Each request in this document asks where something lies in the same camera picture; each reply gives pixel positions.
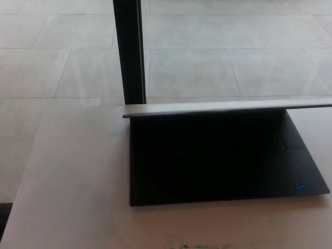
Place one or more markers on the silver Dell laptop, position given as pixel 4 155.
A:
pixel 207 160

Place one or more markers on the black vertical post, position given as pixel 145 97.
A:
pixel 129 52

